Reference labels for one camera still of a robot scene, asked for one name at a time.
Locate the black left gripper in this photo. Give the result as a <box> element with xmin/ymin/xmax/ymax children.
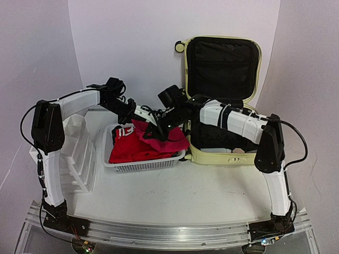
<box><xmin>100</xmin><ymin>97</ymin><xmax>137</xmax><ymax>125</ymax></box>

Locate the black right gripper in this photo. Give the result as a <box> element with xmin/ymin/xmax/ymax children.
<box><xmin>142</xmin><ymin>107</ymin><xmax>182</xmax><ymax>143</ymax></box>

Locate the magenta pink garment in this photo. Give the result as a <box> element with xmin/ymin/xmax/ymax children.
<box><xmin>131</xmin><ymin>119</ymin><xmax>190</xmax><ymax>153</ymax></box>

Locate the red shirt with white print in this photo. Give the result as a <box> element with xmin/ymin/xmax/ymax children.
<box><xmin>109</xmin><ymin>125</ymin><xmax>189</xmax><ymax>164</ymax></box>

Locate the white perforated plastic basket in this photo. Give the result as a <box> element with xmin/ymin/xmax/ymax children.
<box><xmin>101</xmin><ymin>124</ymin><xmax>185</xmax><ymax>174</ymax></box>

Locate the pale yellow hard-shell suitcase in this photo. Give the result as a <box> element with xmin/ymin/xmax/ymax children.
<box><xmin>174</xmin><ymin>36</ymin><xmax>262</xmax><ymax>165</ymax></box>

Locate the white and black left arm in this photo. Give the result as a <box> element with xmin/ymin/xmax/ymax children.
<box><xmin>24</xmin><ymin>78</ymin><xmax>136</xmax><ymax>235</ymax></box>

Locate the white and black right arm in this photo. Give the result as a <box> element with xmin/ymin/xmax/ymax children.
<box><xmin>132</xmin><ymin>95</ymin><xmax>296</xmax><ymax>239</ymax></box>

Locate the white plastic drawer organizer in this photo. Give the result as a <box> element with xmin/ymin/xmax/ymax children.
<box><xmin>30</xmin><ymin>113</ymin><xmax>97</xmax><ymax>195</ymax></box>

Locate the beige hexagonal compact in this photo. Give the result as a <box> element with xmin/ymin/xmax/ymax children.
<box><xmin>233</xmin><ymin>148</ymin><xmax>245</xmax><ymax>153</ymax></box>

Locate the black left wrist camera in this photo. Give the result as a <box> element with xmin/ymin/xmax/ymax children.
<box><xmin>105</xmin><ymin>77</ymin><xmax>127</xmax><ymax>99</ymax></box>

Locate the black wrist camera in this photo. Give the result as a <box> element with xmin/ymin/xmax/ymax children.
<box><xmin>105</xmin><ymin>77</ymin><xmax>127</xmax><ymax>99</ymax></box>
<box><xmin>158</xmin><ymin>85</ymin><xmax>187</xmax><ymax>108</ymax></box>

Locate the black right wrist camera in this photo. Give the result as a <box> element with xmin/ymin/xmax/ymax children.
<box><xmin>158</xmin><ymin>85</ymin><xmax>187</xmax><ymax>108</ymax></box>

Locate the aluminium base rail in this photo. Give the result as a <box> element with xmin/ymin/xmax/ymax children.
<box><xmin>25</xmin><ymin>201</ymin><xmax>313</xmax><ymax>248</ymax></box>

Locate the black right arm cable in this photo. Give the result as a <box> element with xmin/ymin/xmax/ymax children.
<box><xmin>264</xmin><ymin>119</ymin><xmax>309</xmax><ymax>236</ymax></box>

